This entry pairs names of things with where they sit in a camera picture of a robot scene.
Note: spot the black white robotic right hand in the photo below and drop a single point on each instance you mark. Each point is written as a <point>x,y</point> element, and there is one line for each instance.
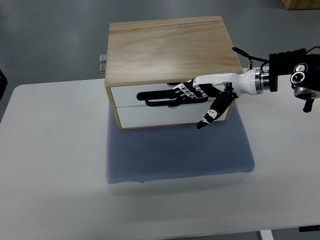
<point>223,87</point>

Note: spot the black object at left edge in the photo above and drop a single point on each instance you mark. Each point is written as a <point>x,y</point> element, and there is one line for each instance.
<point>3,84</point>

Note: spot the blue grey mesh cushion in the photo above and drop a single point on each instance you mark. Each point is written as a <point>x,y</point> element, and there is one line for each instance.
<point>176,152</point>

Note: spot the black drawer handle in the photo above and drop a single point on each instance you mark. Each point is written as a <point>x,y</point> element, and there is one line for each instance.
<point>170,98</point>

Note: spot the metal clamp behind cabinet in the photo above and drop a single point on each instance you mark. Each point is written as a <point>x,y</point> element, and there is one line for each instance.
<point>102,63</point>

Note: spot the white drawer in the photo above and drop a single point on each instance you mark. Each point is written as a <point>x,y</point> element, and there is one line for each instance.
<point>145,116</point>
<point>126,96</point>

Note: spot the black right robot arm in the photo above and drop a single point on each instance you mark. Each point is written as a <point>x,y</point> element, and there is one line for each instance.
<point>302,65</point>

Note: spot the white table leg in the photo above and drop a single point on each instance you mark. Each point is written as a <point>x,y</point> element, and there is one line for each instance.
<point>266,235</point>

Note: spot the black table control panel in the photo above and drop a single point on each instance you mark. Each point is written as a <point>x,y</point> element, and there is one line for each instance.
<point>311,228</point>

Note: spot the brown cardboard box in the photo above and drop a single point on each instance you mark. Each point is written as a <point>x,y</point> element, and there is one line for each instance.
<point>301,4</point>

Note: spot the wooden drawer cabinet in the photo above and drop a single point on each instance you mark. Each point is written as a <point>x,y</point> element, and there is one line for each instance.
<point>167,51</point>

